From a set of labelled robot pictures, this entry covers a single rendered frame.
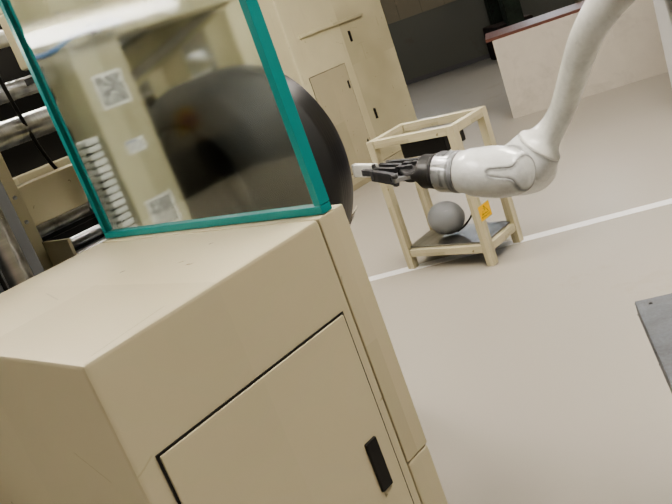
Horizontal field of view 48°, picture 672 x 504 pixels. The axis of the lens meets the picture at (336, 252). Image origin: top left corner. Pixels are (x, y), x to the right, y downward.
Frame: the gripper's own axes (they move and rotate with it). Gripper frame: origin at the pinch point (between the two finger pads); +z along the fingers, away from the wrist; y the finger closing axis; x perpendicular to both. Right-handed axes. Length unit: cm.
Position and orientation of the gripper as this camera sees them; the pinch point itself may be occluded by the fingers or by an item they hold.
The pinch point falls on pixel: (365, 170)
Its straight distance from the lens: 178.2
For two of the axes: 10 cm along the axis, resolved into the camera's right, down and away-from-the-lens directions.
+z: -7.5, -0.8, 6.6
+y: -6.2, 4.3, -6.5
